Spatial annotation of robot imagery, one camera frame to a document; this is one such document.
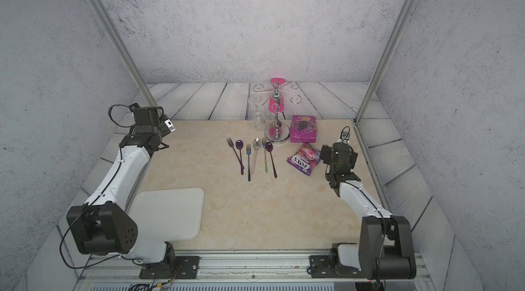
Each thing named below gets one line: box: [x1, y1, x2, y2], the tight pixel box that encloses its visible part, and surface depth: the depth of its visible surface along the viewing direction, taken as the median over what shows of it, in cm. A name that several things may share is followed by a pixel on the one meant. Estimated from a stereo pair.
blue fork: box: [246, 144, 252, 182], surface depth 110 cm
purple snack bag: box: [289, 114, 318, 143], surface depth 110 cm
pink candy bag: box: [286, 143, 322, 177], surface depth 103 cm
